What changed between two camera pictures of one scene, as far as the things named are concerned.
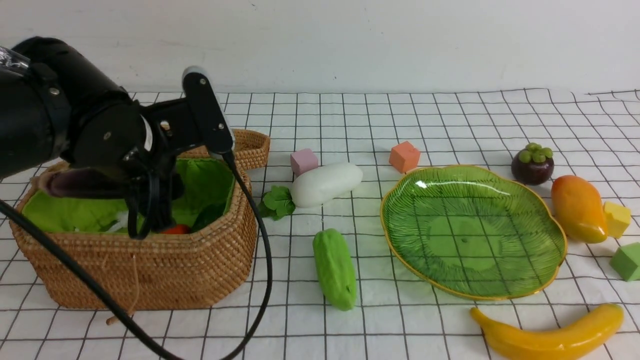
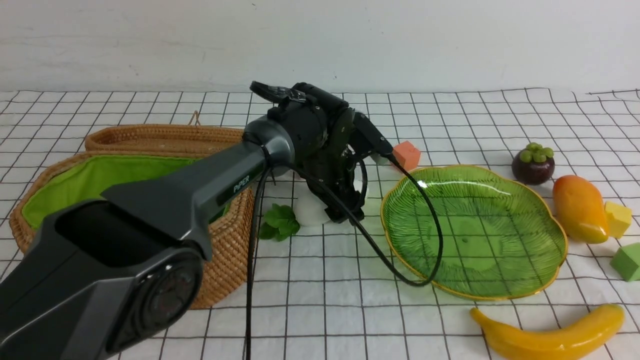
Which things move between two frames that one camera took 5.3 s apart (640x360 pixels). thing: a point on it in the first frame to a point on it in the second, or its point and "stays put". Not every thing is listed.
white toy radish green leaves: [311, 187] to [280, 223]
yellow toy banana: [587, 334] stays put
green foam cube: [625, 261] stays put
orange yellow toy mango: [578, 206] stays put
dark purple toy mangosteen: [533, 166] stays put
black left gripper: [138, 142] to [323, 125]
